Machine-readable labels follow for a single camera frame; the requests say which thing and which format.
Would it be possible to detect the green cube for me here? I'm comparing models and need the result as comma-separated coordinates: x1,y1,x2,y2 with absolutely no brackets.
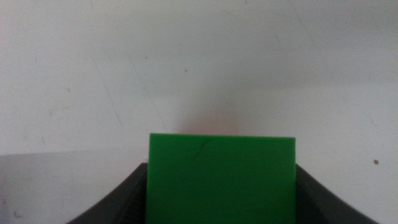
145,133,297,224

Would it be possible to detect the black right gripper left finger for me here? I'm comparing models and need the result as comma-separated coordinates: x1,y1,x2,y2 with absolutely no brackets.
67,162,149,224

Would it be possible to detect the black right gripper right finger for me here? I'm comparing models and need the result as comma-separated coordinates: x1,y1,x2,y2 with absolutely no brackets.
295,164,380,224

